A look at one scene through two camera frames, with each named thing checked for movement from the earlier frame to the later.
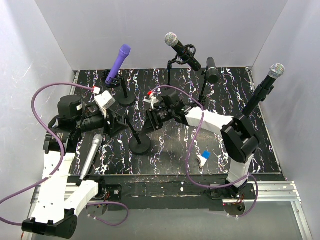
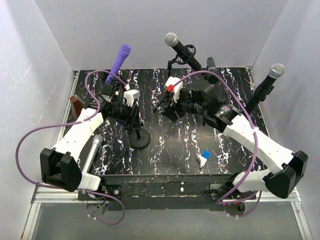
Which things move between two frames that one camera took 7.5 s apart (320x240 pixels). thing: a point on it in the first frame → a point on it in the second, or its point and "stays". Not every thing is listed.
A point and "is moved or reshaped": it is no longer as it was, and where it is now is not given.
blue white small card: x=205 y=155 stays
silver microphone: x=97 y=140 stays
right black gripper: x=152 y=122 → x=168 y=112
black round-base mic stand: x=139 y=143 is moved or reshaped
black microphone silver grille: x=275 y=71 stays
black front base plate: x=177 y=192 stays
